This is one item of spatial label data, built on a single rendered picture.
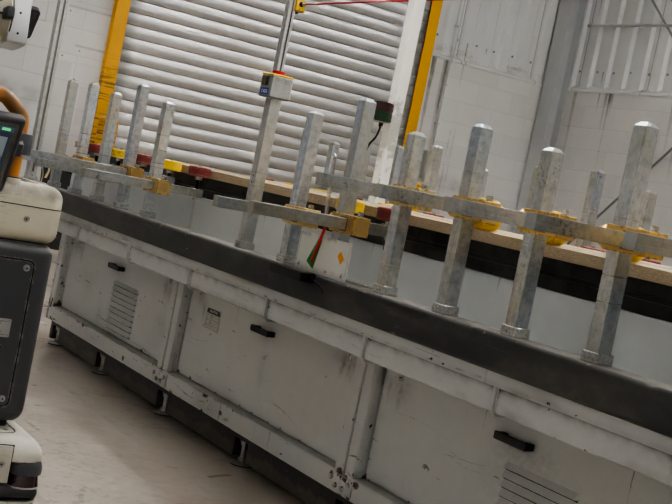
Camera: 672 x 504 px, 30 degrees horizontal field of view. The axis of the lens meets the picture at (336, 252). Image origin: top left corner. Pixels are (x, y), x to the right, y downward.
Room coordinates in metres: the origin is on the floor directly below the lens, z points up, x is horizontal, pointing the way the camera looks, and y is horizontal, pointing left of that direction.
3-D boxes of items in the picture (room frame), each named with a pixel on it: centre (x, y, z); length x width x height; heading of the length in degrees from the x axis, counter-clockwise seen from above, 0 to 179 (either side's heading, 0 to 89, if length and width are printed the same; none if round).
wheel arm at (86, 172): (4.26, 0.69, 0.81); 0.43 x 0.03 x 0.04; 122
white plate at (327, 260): (3.28, 0.03, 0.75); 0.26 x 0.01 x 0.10; 32
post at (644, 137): (2.42, -0.54, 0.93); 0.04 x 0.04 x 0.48; 32
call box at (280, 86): (3.70, 0.27, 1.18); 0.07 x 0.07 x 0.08; 32
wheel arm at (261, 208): (3.19, 0.04, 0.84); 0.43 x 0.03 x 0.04; 122
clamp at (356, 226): (3.25, -0.02, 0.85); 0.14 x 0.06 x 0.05; 32
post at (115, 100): (4.75, 0.93, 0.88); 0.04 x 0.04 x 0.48; 32
